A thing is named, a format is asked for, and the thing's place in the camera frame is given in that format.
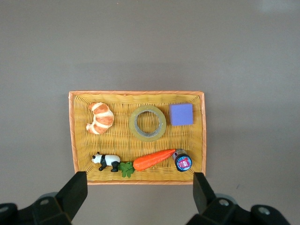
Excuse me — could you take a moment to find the orange toy carrot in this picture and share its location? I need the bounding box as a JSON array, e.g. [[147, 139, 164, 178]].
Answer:
[[118, 149, 176, 178]]

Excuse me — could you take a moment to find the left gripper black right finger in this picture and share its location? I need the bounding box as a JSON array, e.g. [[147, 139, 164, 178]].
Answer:
[[185, 172, 293, 225]]

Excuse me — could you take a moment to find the clear yellowish tape roll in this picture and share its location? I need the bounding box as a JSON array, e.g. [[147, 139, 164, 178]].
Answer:
[[128, 105, 167, 143]]

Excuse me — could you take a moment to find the toy panda figure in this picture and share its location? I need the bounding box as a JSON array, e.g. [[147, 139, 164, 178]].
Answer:
[[91, 151, 121, 173]]

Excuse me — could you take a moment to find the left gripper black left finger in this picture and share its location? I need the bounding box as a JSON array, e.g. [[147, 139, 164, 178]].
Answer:
[[0, 171, 89, 225]]

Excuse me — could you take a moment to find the purple foam cube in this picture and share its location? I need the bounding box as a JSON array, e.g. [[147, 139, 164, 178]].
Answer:
[[169, 102, 194, 127]]

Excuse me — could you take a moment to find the toy croissant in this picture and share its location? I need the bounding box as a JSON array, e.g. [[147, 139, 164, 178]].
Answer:
[[86, 102, 115, 135]]

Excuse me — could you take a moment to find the yellow wicker basket orange rim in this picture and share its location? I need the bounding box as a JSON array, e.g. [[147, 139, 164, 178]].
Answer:
[[68, 90, 207, 186]]

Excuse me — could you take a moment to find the small dark can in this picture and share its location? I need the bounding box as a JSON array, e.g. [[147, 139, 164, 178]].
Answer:
[[172, 148, 193, 173]]

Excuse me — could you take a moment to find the brown table cover cloth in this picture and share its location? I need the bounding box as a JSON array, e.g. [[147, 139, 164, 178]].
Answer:
[[0, 0, 300, 225]]

